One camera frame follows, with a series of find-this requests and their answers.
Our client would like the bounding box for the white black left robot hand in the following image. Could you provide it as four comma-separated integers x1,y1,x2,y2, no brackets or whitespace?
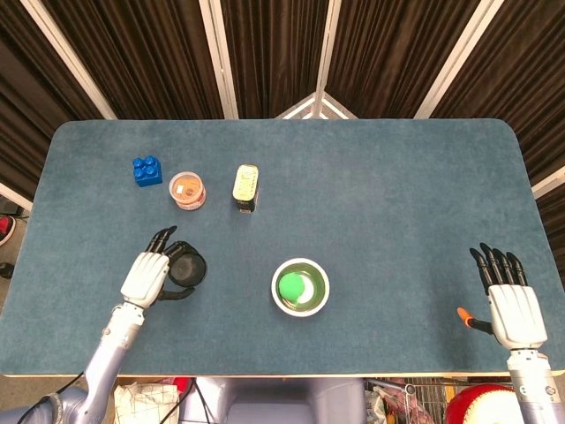
120,225,197,309

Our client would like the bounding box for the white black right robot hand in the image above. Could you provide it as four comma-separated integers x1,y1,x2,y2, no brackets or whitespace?
456,242,548,352

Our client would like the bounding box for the black mug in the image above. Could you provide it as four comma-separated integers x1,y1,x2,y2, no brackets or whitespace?
169,252,208,288

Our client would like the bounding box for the orange fruit cup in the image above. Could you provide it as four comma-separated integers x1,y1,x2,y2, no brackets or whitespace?
168,171,207,211

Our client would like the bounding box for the blue toy building block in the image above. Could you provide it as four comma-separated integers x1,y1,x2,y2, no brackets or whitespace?
132,155,163,188

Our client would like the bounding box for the white checkered bag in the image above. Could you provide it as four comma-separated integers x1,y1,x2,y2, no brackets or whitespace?
114,382,180,424

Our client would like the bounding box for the black gold luncheon meat can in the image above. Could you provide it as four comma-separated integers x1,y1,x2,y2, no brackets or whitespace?
232,164,260,216

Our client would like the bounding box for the red shoe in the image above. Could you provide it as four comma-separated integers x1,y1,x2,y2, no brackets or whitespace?
0,215,18,247

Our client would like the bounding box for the green ball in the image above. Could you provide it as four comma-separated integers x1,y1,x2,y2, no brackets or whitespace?
279,272,306,300

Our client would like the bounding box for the white bowl with green ball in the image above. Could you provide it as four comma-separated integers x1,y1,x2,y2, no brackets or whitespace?
270,258,331,315

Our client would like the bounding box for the lilac robot torso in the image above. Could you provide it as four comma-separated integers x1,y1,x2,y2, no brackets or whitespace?
178,376,367,424

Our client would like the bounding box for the blue felt table cover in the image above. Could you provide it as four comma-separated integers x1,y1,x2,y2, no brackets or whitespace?
0,117,565,378

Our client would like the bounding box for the dark brown pleated curtain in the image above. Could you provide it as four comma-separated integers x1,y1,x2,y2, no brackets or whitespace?
0,0,565,248

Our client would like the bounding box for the white triangular screen foot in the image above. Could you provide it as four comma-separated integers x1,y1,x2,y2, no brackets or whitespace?
275,90,358,120

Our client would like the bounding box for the metal wire basket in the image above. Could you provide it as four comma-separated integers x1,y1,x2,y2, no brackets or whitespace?
365,377,463,424

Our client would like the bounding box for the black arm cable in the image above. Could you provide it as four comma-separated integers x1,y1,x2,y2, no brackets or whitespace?
17,372,86,424

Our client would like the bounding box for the white screen frame bar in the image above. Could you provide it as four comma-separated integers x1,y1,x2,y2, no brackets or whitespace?
0,180,34,212
531,165,565,199

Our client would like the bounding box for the white screen frame post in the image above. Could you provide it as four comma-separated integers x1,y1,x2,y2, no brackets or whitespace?
315,0,343,119
19,0,118,120
198,0,240,119
414,0,493,119

